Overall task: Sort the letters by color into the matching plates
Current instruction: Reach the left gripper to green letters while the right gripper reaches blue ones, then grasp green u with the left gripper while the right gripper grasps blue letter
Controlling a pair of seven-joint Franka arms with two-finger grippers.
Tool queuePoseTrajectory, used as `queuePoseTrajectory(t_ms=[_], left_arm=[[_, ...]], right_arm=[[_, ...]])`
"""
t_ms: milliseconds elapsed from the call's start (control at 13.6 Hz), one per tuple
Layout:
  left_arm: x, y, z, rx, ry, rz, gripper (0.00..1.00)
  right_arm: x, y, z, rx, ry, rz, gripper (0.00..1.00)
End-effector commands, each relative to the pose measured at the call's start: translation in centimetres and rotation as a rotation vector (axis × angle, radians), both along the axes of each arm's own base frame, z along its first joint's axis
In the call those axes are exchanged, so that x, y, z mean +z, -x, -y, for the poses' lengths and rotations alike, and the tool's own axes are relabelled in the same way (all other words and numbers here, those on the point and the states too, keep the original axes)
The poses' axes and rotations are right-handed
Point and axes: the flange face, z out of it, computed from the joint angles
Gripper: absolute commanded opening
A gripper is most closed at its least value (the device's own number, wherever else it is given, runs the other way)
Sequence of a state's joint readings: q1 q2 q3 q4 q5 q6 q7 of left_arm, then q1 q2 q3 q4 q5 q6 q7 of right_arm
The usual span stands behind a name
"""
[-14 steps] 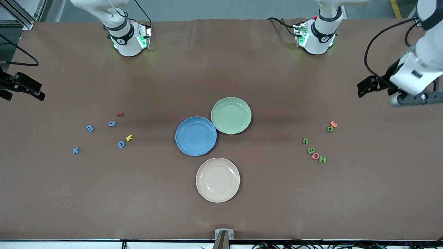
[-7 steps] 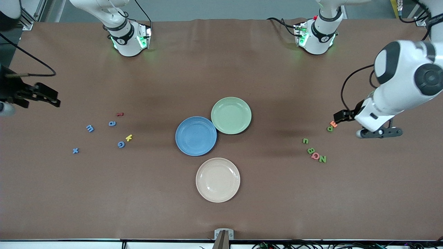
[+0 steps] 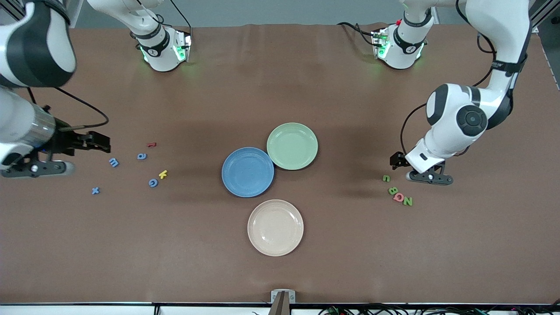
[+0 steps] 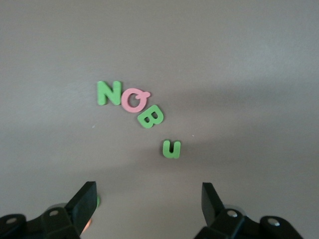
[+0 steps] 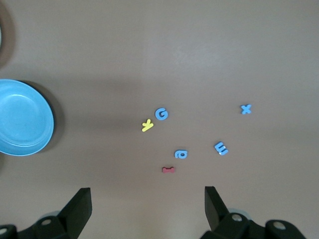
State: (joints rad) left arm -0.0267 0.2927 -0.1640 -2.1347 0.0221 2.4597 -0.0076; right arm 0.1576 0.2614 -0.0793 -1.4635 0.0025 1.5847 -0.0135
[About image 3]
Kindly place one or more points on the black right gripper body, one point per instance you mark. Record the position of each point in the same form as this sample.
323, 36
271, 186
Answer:
65, 141

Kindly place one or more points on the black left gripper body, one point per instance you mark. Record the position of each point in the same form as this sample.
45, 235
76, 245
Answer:
398, 160

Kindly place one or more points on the blue letter m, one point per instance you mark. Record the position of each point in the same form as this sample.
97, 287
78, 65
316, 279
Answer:
113, 162

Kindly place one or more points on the green letter B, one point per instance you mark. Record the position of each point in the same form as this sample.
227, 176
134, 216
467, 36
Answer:
393, 190

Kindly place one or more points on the green letter N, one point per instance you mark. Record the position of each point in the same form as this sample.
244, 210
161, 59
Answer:
407, 201

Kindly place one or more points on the blue letter c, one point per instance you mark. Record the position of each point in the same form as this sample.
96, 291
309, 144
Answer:
149, 183

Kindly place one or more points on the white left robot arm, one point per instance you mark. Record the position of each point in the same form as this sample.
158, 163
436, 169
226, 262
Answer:
459, 118

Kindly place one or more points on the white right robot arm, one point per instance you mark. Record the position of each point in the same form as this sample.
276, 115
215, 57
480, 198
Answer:
39, 43

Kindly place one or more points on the pink letter Q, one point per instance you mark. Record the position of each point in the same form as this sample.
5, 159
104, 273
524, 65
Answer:
395, 197

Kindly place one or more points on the yellow letter k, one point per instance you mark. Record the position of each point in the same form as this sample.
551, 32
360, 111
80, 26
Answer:
162, 174

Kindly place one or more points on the brown table cover mat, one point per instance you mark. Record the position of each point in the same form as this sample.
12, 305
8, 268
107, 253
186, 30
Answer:
131, 245

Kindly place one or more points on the green plate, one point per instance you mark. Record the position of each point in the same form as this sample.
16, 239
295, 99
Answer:
292, 146

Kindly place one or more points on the beige plate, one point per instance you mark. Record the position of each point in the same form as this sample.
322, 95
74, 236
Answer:
275, 227

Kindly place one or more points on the blue plate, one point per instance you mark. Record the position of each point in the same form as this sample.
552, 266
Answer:
247, 172

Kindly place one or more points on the aluminium frame profile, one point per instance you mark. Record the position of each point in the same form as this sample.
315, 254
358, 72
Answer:
544, 11
11, 13

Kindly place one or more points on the grey metal mounting bracket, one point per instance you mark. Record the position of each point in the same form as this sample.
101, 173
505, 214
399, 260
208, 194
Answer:
274, 296

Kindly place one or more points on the dark camera pole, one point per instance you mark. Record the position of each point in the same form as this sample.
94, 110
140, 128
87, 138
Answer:
282, 307

